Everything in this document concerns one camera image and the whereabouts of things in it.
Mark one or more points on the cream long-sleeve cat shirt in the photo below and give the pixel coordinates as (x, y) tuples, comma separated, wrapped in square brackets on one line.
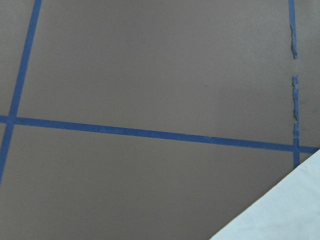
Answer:
[(288, 211)]

